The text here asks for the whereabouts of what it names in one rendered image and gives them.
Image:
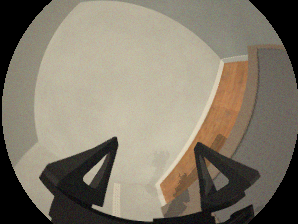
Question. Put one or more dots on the grey rectangular base plate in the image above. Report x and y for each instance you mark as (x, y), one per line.
(270, 139)

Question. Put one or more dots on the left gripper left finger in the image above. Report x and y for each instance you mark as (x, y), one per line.
(67, 174)

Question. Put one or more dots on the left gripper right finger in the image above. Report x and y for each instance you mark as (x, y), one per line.
(240, 177)

